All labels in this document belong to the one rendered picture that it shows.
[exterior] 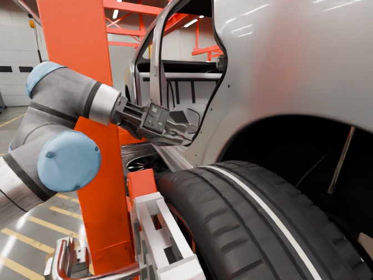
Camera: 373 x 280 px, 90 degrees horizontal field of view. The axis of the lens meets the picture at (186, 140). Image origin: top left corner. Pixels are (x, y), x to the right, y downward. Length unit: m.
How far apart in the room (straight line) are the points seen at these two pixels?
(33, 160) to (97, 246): 0.63
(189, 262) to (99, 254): 0.64
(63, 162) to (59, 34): 0.43
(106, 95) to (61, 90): 0.08
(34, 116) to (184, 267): 0.39
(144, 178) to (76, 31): 0.46
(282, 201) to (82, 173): 0.36
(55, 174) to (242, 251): 0.29
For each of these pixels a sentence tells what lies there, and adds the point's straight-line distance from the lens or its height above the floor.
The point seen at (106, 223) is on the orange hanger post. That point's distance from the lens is 0.85.
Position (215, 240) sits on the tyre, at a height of 1.15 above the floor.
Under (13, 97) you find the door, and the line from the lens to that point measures 13.81.
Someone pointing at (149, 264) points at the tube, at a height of 1.08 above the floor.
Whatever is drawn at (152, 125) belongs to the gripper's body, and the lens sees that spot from 0.43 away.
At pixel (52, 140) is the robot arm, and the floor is 1.30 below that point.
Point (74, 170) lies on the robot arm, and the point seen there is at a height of 1.25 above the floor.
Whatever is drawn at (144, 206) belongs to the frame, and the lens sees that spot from 0.44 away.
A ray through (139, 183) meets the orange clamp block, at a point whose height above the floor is 1.10.
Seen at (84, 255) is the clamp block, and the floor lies 0.95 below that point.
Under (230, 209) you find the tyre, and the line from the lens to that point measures 0.36.
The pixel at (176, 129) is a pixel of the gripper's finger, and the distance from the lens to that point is 0.51.
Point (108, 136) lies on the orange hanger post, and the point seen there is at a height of 1.20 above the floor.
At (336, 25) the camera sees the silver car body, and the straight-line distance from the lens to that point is 0.48.
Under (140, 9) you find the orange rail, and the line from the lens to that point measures 6.59.
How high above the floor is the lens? 1.39
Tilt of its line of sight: 18 degrees down
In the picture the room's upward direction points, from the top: straight up
